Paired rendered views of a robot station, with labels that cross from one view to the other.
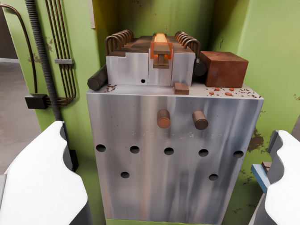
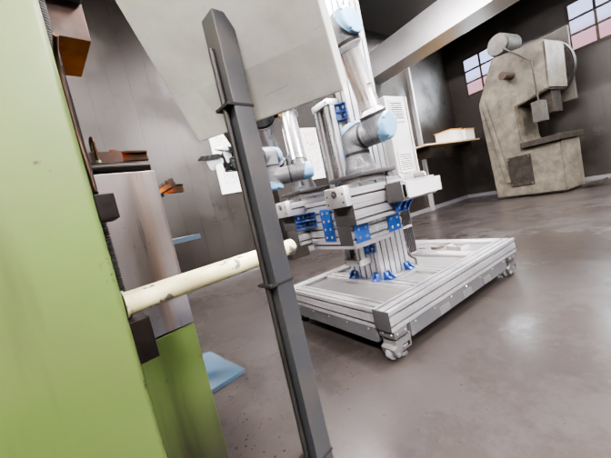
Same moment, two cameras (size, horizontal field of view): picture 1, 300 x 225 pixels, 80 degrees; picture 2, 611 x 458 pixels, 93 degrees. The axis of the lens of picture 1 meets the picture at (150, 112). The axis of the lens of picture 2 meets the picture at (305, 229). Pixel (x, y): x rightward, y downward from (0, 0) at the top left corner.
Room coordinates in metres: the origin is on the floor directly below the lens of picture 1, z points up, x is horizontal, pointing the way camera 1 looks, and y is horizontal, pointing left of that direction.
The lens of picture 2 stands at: (0.68, 0.99, 0.73)
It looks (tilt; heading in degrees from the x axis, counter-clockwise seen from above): 5 degrees down; 225
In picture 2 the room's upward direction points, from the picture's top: 13 degrees counter-clockwise
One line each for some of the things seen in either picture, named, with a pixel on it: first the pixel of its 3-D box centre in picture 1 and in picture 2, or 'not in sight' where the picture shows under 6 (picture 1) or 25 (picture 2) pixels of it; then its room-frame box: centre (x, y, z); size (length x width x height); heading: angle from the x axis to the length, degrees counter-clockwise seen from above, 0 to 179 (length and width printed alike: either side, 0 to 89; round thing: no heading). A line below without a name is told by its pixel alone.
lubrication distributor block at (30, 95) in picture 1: (37, 101); (104, 208); (0.55, 0.38, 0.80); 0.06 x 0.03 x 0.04; 88
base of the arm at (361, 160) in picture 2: not in sight; (359, 163); (-0.53, 0.23, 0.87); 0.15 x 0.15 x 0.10
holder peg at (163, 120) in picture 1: (163, 118); not in sight; (0.33, -0.03, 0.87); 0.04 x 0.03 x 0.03; 178
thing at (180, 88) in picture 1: (181, 88); not in sight; (0.38, -0.07, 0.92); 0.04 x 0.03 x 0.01; 176
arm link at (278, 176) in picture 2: not in sight; (276, 177); (-0.20, 0.01, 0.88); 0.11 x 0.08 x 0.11; 134
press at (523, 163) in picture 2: not in sight; (535, 110); (-6.19, 0.49, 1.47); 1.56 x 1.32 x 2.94; 78
